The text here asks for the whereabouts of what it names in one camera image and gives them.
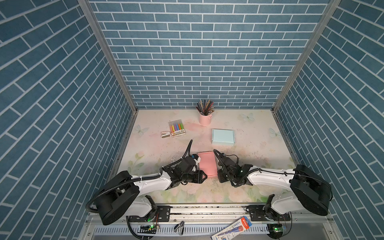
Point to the round black device green light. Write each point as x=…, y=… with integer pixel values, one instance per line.
x=275, y=231

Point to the pink paper box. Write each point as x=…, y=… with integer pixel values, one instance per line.
x=208, y=164

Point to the bundle of coloured pencils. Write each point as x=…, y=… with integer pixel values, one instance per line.
x=205, y=107

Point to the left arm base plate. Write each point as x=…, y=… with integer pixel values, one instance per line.
x=161, y=214

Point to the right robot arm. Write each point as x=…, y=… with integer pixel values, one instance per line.
x=304, y=189

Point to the aluminium mounting rail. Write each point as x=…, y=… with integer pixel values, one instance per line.
x=204, y=220

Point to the light blue paper box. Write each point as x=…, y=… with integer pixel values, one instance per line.
x=223, y=137

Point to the small white eraser box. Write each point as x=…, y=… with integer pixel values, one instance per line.
x=165, y=134

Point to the pink metal pencil cup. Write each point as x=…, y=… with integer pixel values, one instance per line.
x=205, y=120

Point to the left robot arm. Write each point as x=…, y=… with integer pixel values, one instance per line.
x=127, y=195

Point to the clear highlighter marker pack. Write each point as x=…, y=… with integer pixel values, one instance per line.
x=177, y=128

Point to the red blue pen package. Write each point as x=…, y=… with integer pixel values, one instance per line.
x=233, y=230

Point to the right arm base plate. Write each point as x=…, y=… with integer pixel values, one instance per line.
x=258, y=214

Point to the black metal clip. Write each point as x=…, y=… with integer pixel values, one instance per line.
x=179, y=228

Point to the small green circuit board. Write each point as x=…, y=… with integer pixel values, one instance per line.
x=147, y=229

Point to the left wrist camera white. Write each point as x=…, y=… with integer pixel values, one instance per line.
x=196, y=158

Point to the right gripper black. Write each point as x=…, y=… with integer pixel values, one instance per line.
x=220, y=179

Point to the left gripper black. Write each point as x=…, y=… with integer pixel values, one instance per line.
x=199, y=176

